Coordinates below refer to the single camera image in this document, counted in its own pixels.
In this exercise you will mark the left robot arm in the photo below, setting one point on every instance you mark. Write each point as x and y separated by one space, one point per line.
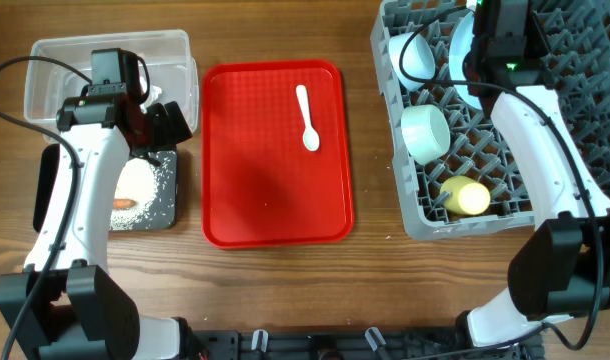
63 304

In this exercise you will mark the yellow cup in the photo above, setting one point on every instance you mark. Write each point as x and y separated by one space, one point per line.
465 196

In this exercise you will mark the white plastic spoon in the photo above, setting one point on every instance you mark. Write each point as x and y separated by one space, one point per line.
311 138

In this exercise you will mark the mint green bowl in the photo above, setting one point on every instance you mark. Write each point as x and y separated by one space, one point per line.
425 133

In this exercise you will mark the clear plastic bin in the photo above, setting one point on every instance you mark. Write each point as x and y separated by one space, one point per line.
167 56

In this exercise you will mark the light blue plate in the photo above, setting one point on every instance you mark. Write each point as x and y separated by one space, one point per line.
460 46

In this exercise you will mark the white tissue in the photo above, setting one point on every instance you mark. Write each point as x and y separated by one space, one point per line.
154 92

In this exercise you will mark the carrot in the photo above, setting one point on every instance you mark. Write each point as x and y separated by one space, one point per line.
123 204

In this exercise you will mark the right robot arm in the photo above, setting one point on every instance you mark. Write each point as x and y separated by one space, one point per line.
563 270

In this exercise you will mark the black tray bin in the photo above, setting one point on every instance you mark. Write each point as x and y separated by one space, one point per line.
47 175

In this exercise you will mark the pile of white rice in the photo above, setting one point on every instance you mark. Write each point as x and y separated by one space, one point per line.
154 188

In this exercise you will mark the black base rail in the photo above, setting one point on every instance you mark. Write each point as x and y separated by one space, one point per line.
415 343

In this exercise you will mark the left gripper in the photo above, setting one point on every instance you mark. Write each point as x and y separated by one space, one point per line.
169 125

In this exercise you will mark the grey dishwasher rack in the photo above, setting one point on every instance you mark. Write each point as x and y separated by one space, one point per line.
578 33

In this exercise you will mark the light blue bowl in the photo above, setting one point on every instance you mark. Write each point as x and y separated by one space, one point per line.
418 59

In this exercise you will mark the red serving tray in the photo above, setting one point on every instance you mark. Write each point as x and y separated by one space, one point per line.
260 186

